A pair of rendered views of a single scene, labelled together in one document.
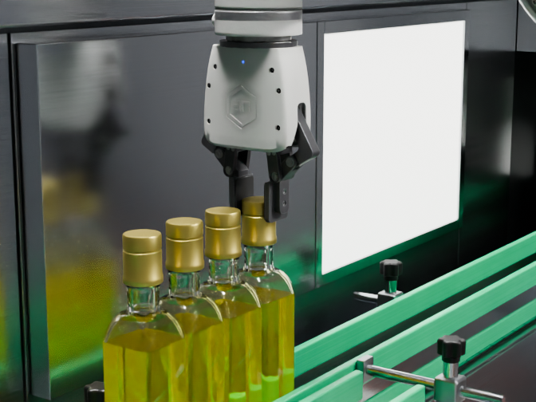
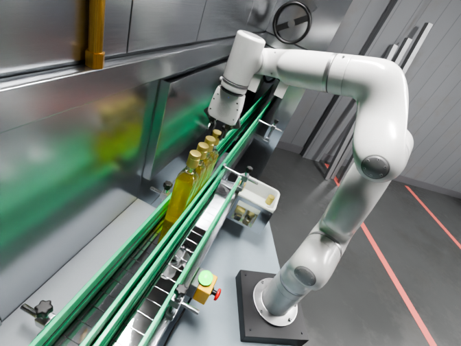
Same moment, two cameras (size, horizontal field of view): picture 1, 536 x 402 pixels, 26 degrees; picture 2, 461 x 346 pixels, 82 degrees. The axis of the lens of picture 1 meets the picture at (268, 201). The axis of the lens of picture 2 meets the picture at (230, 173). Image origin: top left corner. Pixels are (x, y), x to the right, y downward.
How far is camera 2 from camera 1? 0.52 m
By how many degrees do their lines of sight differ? 35
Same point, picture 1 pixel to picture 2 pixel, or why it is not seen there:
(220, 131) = (213, 113)
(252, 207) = (216, 135)
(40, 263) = (154, 146)
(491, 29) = not seen: hidden behind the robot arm
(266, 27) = (240, 90)
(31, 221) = (154, 134)
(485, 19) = not seen: hidden behind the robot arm
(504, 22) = not seen: hidden behind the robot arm
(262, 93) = (231, 108)
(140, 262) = (194, 163)
